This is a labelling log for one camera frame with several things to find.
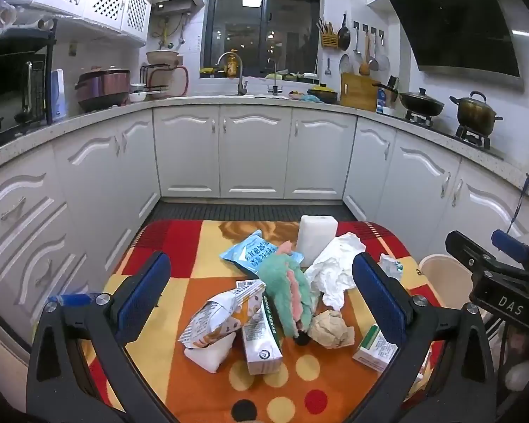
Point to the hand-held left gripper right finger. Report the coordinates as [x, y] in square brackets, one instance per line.
[377, 299]

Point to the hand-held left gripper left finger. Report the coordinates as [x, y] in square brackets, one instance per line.
[143, 291]

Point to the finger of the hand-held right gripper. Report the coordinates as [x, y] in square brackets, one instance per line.
[474, 253]
[513, 244]

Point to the beige trash bin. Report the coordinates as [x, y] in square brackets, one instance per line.
[445, 277]

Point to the white green medicine box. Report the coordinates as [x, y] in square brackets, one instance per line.
[372, 350]

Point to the white foam block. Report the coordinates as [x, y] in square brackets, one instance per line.
[315, 238]

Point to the blue snack packet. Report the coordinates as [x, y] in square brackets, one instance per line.
[251, 253]

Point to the white green milk carton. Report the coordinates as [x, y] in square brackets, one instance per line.
[260, 343]

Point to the small crumpled white wrapper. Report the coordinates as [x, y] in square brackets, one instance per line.
[390, 266]

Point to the white crumpled tissue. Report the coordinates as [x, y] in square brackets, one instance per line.
[335, 268]

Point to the brown crumpled paper ball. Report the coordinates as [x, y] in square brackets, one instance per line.
[330, 328]

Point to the white orange snack bag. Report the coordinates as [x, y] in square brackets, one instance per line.
[220, 317]

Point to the black bottle cap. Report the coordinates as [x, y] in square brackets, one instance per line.
[302, 340]

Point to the white soft tissue pack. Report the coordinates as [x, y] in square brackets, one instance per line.
[209, 357]

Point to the teal and pink cloth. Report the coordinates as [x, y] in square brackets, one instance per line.
[282, 286]

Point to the black gas stove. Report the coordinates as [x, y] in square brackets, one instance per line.
[471, 139]

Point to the dark ribbed floor mat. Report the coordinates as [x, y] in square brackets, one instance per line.
[247, 211]

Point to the brass stock pot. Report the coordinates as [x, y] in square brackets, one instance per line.
[475, 114]

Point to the black wok with lid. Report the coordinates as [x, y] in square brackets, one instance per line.
[421, 103]

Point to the blue white carton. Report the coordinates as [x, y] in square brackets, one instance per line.
[382, 101]

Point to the white lower kitchen cabinets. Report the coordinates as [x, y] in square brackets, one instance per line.
[255, 150]

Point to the stacked white bowls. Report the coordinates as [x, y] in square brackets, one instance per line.
[138, 93]

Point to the wooden cutting board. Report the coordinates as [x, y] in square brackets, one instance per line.
[357, 92]

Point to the copper rice cooker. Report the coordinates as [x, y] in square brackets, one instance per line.
[103, 88]

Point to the yellow casserole pot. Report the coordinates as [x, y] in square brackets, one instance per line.
[322, 93]

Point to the hanging wooden spatula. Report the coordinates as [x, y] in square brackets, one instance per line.
[364, 64]

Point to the curved steel faucet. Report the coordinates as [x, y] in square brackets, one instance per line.
[241, 83]

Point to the beige ceramic pot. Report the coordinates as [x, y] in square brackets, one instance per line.
[162, 58]

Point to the small steel tap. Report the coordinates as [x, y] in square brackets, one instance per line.
[274, 83]

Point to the small yellow oil bottle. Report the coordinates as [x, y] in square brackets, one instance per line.
[232, 65]

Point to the black microwave oven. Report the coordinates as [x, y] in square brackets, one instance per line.
[9, 83]

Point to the hanging black frying pan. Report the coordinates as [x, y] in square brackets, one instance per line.
[344, 35]

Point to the wooden knife holder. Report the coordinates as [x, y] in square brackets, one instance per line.
[328, 39]

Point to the dark kitchen window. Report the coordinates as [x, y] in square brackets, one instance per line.
[264, 31]

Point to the white water heater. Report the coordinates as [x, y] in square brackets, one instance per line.
[176, 4]

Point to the white lattice upper cabinets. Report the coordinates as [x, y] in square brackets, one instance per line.
[97, 0]

